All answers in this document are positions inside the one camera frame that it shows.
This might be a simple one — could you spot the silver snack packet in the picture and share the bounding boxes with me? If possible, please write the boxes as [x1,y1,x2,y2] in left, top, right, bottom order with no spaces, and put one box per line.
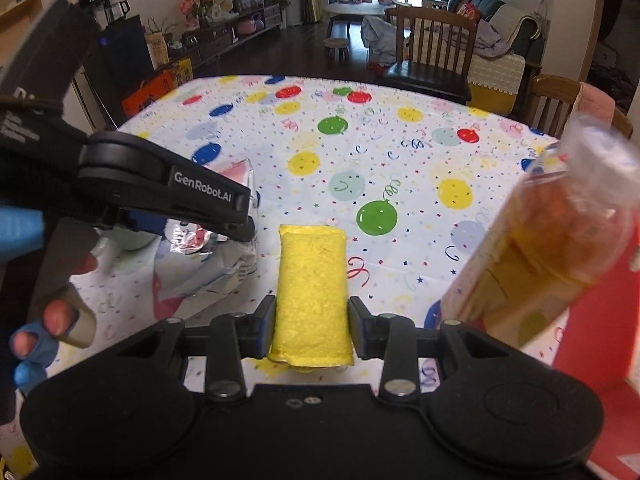
[150,156,262,311]

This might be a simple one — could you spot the yellow sponge cloth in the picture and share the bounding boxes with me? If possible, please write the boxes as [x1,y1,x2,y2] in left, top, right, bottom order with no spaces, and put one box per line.
[268,224,354,368]

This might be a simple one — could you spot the orange tea bottle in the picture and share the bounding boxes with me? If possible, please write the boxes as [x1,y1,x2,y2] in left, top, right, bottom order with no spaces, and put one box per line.
[438,114,639,348]

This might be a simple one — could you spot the left hand blue glove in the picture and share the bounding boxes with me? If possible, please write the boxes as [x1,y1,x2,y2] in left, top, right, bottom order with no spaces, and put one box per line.
[0,204,99,396]

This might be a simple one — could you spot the low tv cabinet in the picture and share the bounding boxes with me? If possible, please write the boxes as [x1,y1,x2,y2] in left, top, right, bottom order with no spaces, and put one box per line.
[169,4,283,70]

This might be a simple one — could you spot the balloon print tablecloth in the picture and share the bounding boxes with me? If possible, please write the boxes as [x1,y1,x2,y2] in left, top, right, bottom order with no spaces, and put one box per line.
[0,74,576,480]

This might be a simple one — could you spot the red cardboard box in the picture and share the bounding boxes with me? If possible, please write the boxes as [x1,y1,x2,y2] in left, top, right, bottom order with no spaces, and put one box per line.
[553,233,639,479]

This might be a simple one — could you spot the small wooden stool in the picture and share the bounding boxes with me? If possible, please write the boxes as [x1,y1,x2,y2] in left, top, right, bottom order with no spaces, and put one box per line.
[323,37,349,62]

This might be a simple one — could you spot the round coffee table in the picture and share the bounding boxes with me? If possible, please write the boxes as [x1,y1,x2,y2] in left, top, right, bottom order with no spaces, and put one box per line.
[324,2,393,22]

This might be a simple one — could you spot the dark wooden chair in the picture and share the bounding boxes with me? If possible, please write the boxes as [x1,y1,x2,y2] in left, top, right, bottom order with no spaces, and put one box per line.
[382,6,477,105]

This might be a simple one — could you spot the sofa with cream cover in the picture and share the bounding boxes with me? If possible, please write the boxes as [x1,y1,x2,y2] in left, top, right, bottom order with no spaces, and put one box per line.
[447,0,546,116]

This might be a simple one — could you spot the wooden chair with towel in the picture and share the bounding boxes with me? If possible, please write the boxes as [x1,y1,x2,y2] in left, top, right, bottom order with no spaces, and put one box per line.
[520,75,634,139]

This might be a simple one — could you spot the pink towel on chair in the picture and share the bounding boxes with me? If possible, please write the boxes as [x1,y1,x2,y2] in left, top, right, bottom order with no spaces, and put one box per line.
[572,81,616,126]

